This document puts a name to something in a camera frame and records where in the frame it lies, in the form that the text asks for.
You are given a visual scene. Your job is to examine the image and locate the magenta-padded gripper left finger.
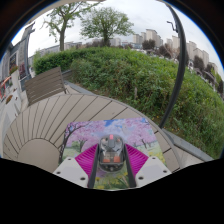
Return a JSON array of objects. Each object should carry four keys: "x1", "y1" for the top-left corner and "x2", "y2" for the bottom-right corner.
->
[{"x1": 53, "y1": 143, "x2": 101, "y2": 190}]

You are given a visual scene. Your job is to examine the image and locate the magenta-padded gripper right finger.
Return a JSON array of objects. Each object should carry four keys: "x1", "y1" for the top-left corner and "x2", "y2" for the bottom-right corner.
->
[{"x1": 122, "y1": 143, "x2": 173, "y2": 188}]

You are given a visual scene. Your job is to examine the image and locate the transparent grey computer mouse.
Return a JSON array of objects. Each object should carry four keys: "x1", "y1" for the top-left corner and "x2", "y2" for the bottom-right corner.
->
[{"x1": 98, "y1": 133, "x2": 126, "y2": 173}]

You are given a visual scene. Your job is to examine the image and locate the blossom landscape print mouse pad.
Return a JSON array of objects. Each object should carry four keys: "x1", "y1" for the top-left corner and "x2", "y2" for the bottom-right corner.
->
[{"x1": 58, "y1": 117, "x2": 167, "y2": 191}]

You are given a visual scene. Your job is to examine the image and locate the brown slatted outdoor chair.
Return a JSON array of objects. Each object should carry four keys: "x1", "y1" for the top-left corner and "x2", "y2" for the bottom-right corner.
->
[{"x1": 24, "y1": 66, "x2": 68, "y2": 107}]

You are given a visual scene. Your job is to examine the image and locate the dark curved parasol pole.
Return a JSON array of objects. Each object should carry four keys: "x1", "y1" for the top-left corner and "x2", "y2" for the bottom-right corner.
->
[{"x1": 158, "y1": 2, "x2": 188, "y2": 129}]

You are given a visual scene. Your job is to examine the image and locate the grey sign pylon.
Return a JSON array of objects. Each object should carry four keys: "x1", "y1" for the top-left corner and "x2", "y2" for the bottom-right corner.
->
[{"x1": 18, "y1": 22, "x2": 36, "y2": 91}]

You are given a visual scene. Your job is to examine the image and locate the distant apartment buildings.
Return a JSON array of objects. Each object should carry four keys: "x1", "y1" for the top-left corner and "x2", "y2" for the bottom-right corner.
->
[{"x1": 133, "y1": 28, "x2": 214, "y2": 71}]

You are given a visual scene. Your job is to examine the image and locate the tall thin-crowned tree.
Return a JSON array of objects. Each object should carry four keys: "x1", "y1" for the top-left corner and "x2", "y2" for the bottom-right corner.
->
[{"x1": 42, "y1": 2, "x2": 101, "y2": 52}]

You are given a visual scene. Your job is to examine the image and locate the round-crowned green tree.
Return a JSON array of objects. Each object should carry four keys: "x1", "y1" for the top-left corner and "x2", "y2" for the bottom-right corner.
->
[{"x1": 79, "y1": 7, "x2": 135, "y2": 48}]

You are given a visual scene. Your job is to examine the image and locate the beige parasol canopy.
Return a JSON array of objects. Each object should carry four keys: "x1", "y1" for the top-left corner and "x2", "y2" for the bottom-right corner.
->
[{"x1": 49, "y1": 0, "x2": 108, "y2": 7}]

